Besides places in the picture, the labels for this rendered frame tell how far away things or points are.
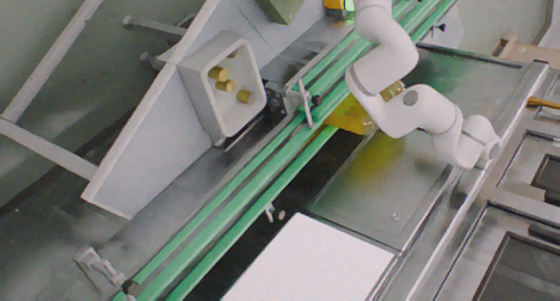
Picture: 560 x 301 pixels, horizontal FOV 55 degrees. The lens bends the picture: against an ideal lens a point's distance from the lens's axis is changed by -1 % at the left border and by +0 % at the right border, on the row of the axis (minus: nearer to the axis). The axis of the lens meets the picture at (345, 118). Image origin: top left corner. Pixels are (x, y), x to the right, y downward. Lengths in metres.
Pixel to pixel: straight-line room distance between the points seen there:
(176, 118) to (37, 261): 0.64
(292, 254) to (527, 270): 0.59
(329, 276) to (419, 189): 0.36
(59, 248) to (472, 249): 1.18
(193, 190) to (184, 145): 0.13
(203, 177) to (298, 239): 0.30
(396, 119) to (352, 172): 0.47
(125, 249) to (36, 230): 0.59
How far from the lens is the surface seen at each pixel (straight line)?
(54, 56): 1.85
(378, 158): 1.63
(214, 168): 1.46
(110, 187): 1.37
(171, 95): 1.40
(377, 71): 1.13
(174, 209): 1.40
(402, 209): 1.48
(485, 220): 1.51
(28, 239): 1.91
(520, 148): 1.71
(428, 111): 1.15
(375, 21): 1.14
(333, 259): 1.40
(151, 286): 1.30
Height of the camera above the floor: 1.79
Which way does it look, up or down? 30 degrees down
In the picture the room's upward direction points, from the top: 107 degrees clockwise
